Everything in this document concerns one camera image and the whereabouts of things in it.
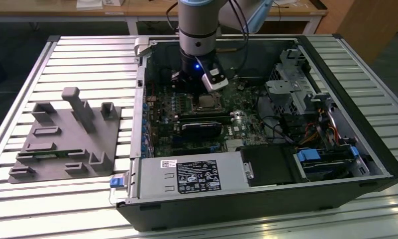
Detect silver CPU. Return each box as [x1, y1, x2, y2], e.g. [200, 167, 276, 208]
[199, 95, 219, 107]

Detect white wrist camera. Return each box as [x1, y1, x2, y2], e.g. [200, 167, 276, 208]
[200, 66, 229, 93]

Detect silver power supply with label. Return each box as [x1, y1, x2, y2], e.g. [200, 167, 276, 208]
[128, 151, 253, 200]

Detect black open PC case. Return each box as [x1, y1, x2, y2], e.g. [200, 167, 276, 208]
[116, 34, 398, 231]

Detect orange and yellow wires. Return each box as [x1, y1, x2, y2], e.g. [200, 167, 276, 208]
[300, 123, 340, 145]

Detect gray plastic parts rack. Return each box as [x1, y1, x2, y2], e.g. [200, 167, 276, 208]
[7, 87, 124, 184]

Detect wooden cabinet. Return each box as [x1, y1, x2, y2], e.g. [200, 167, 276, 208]
[325, 0, 398, 66]

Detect black RAM stick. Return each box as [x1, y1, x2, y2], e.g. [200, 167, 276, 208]
[179, 112, 231, 120]

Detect pale blue teach pendant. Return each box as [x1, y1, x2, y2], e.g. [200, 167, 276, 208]
[245, 0, 273, 34]

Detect metal drive cage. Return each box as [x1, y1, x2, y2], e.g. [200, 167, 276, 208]
[264, 48, 333, 115]

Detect CPU socket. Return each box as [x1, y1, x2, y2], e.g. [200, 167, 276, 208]
[191, 92, 227, 113]

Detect wooden desk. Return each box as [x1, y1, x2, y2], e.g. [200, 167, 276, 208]
[0, 0, 329, 35]

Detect green RAM stick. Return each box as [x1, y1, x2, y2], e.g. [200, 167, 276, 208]
[30, 152, 70, 159]

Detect silver heat sink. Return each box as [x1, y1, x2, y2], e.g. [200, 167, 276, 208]
[225, 139, 245, 151]

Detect black graphics card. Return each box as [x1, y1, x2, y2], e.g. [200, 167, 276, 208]
[181, 120, 224, 138]

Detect hard disk in blue carrier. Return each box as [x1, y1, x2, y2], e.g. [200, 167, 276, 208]
[293, 146, 356, 180]

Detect green motherboard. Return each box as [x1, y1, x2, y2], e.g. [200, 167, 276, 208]
[144, 79, 276, 159]

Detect blue case latch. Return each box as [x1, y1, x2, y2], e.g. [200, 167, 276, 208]
[110, 175, 128, 189]

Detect black drive box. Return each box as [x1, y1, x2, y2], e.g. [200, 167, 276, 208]
[235, 144, 307, 187]

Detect black cable in case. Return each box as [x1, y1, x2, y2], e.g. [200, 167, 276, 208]
[261, 115, 297, 145]

